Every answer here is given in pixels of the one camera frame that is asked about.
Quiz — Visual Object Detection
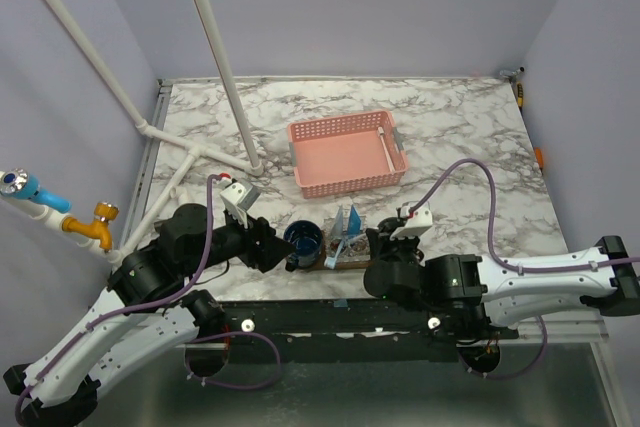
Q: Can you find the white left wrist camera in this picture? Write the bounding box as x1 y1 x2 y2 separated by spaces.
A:
220 177 260 229

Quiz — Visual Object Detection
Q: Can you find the light blue toothbrush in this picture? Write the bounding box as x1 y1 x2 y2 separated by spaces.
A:
324 234 365 270

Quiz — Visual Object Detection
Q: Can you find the white PVC pipe frame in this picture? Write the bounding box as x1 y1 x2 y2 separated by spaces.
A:
4 0 264 268

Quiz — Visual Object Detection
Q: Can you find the dark blue mug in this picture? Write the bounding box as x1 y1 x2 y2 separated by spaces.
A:
284 220 324 272

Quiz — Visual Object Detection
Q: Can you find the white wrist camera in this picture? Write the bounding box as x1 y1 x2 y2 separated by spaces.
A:
390 203 433 240
220 177 260 229

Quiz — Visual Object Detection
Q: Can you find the pink perforated plastic basket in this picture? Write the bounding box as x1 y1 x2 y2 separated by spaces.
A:
287 110 409 199

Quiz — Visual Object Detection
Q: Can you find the blue toothpaste tube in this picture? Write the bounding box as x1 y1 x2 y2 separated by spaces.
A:
346 205 362 238

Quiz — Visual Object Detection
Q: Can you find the blue pipe valve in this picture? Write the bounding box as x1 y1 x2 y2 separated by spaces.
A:
1 168 72 214

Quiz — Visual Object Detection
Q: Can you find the oval wooden tray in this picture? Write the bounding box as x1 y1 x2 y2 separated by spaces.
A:
285 248 371 272

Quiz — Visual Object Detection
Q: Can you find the orange faucet tap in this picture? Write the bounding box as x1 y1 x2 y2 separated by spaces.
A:
61 202 119 252

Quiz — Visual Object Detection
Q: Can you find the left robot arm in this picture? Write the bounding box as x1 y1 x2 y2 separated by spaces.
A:
3 203 294 426

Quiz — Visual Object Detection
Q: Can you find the black front mounting rail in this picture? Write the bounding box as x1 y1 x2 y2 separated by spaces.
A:
184 291 521 366

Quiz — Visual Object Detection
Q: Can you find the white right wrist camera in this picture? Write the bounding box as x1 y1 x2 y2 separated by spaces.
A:
390 203 433 240

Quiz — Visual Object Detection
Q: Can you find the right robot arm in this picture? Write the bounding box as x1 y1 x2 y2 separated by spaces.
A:
363 217 639 340

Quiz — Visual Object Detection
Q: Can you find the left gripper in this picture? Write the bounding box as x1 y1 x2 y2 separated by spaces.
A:
184 204 297 277

